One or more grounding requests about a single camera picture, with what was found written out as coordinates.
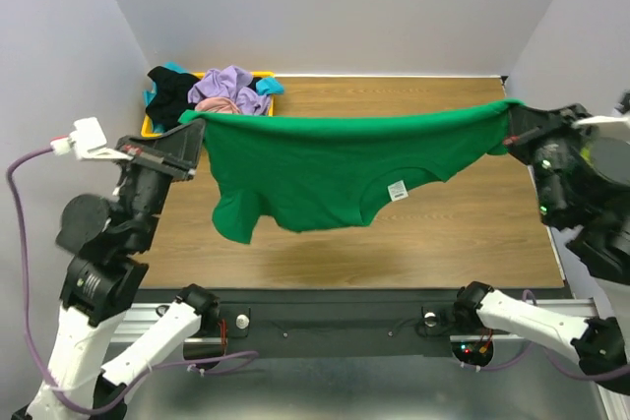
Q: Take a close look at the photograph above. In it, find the yellow plastic bin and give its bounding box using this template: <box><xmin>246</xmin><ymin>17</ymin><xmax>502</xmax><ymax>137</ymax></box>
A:
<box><xmin>141</xmin><ymin>71</ymin><xmax>277</xmax><ymax>138</ymax></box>

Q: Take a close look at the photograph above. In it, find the green t-shirt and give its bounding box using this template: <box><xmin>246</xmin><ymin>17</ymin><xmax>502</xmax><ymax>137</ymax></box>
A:
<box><xmin>179</xmin><ymin>100</ymin><xmax>525</xmax><ymax>244</ymax></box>

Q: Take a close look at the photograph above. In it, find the teal t-shirt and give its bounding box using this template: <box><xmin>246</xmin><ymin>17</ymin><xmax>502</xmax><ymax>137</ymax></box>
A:
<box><xmin>142</xmin><ymin>61</ymin><xmax>285</xmax><ymax>135</ymax></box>

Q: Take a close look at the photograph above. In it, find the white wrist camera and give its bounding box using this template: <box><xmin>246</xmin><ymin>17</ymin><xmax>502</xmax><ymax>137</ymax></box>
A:
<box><xmin>50</xmin><ymin>117</ymin><xmax>130</xmax><ymax>161</ymax></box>
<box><xmin>573</xmin><ymin>90</ymin><xmax>629</xmax><ymax>133</ymax></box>

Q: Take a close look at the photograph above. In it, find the black t-shirt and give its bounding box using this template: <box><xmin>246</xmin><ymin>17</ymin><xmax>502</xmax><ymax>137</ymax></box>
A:
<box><xmin>146</xmin><ymin>66</ymin><xmax>200</xmax><ymax>133</ymax></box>

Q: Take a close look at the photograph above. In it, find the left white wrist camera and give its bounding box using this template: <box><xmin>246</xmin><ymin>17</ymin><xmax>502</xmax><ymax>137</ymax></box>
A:
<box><xmin>50</xmin><ymin>117</ymin><xmax>130</xmax><ymax>161</ymax></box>

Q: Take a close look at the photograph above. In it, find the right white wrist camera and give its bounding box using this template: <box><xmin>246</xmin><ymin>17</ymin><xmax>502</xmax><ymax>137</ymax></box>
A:
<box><xmin>573</xmin><ymin>90</ymin><xmax>629</xmax><ymax>133</ymax></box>

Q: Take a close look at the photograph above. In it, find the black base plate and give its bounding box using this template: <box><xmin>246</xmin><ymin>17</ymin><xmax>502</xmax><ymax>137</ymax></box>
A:
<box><xmin>116</xmin><ymin>282</ymin><xmax>585</xmax><ymax>370</ymax></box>

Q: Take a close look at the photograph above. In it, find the pink t-shirt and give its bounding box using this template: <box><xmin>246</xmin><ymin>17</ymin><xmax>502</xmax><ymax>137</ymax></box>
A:
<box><xmin>195</xmin><ymin>97</ymin><xmax>241</xmax><ymax>115</ymax></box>

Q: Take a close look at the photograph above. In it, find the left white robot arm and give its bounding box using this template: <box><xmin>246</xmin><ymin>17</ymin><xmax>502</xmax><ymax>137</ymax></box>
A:
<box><xmin>16</xmin><ymin>117</ymin><xmax>219</xmax><ymax>419</ymax></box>

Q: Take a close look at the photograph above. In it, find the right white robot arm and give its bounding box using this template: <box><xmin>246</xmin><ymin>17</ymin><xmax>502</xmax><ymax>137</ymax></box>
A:
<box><xmin>453</xmin><ymin>104</ymin><xmax>629</xmax><ymax>395</ymax></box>

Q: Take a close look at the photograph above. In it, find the lavender t-shirt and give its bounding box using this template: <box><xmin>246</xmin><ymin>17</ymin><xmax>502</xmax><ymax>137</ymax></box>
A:
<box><xmin>187</xmin><ymin>66</ymin><xmax>272</xmax><ymax>116</ymax></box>

